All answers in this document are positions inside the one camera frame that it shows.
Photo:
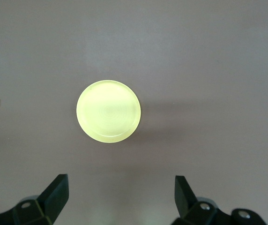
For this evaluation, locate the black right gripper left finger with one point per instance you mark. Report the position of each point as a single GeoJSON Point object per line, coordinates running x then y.
{"type": "Point", "coordinates": [47, 201]}

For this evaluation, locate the yellow round plate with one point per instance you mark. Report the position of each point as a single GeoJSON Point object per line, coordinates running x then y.
{"type": "Point", "coordinates": [108, 112]}

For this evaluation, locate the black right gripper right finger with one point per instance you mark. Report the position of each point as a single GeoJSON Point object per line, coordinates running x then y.
{"type": "Point", "coordinates": [190, 208]}

